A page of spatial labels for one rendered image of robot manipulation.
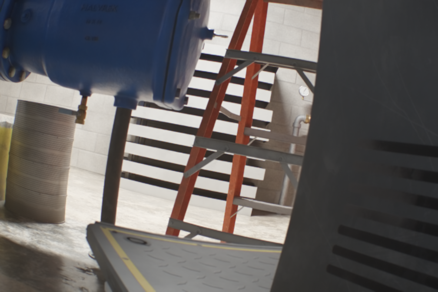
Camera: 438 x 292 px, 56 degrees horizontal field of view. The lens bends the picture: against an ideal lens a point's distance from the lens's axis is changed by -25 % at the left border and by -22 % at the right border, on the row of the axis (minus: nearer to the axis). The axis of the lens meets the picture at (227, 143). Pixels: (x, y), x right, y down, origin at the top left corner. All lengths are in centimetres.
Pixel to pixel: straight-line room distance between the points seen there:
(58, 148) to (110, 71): 63
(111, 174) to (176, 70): 43
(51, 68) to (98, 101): 343
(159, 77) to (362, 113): 124
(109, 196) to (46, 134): 50
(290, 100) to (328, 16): 458
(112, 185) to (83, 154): 342
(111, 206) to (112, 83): 41
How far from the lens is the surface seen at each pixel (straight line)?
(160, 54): 147
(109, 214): 170
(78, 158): 512
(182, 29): 144
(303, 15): 512
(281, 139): 206
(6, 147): 231
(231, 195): 220
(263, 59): 179
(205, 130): 176
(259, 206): 218
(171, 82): 150
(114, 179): 168
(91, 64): 157
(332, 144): 31
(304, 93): 474
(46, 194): 208
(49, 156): 206
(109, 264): 55
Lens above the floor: 47
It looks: 1 degrees up
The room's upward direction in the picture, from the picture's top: 11 degrees clockwise
